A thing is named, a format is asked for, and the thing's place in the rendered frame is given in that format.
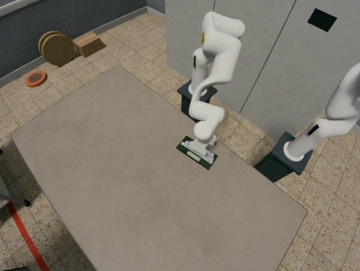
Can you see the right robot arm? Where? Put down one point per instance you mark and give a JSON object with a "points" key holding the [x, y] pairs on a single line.
{"points": [[223, 48]]}

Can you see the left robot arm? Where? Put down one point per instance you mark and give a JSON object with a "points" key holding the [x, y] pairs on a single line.
{"points": [[342, 110]]}

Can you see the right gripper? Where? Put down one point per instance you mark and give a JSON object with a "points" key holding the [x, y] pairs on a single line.
{"points": [[213, 143]]}

